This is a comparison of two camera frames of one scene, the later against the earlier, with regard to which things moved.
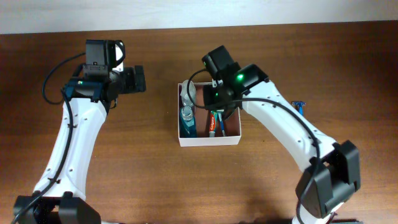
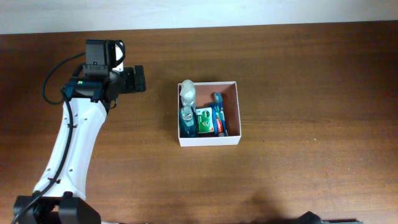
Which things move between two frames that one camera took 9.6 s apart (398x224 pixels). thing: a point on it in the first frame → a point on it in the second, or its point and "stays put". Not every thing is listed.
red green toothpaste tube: (212, 123) → (219, 125)
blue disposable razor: (299, 104) → (214, 106)
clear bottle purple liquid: (188, 101) stays put
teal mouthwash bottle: (188, 123) stays put
